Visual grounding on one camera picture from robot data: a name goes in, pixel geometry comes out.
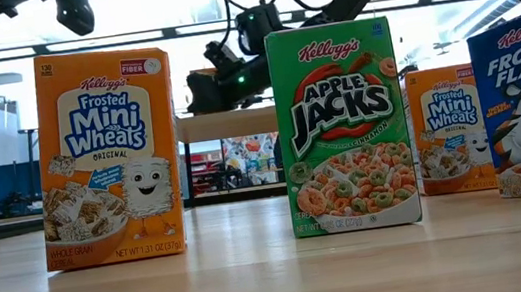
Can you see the wooden shelf table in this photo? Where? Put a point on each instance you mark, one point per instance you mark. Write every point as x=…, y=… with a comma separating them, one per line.
x=227, y=125

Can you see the orange Mini Wheats cereal box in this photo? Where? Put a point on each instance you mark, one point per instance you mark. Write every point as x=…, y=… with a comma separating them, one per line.
x=451, y=141
x=111, y=196

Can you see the blue partition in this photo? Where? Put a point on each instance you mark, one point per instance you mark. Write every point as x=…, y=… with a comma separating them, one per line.
x=3, y=185

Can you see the black rig crossbar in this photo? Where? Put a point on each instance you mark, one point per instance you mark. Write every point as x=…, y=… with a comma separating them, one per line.
x=40, y=50

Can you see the green Apple Jacks cereal box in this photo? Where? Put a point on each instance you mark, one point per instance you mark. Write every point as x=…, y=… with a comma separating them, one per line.
x=341, y=105

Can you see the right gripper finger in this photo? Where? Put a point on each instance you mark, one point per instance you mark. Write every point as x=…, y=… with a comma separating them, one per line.
x=206, y=95

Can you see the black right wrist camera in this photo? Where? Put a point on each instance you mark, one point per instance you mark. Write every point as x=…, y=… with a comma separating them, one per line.
x=224, y=60

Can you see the colourful poster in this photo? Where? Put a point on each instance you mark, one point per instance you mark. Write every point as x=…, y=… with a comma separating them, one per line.
x=252, y=157

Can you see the red shelving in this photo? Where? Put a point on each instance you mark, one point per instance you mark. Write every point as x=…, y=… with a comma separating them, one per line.
x=205, y=166

